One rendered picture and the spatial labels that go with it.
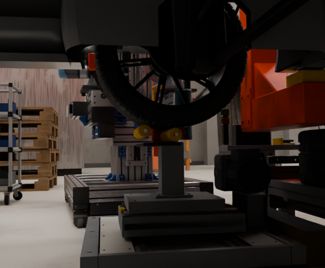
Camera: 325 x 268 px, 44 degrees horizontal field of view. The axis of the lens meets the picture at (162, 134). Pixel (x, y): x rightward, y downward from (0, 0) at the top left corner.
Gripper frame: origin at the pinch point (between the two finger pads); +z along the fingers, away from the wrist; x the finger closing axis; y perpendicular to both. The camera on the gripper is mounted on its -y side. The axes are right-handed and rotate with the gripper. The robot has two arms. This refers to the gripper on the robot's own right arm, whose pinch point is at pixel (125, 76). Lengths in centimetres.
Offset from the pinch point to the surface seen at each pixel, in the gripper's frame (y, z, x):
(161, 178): -52, 12, -45
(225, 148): -40, 56, 2
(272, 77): -6, 67, -37
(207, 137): -10, 286, 871
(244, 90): -9, 62, -13
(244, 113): -21, 62, -13
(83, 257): -75, -20, -79
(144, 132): -32, 4, -48
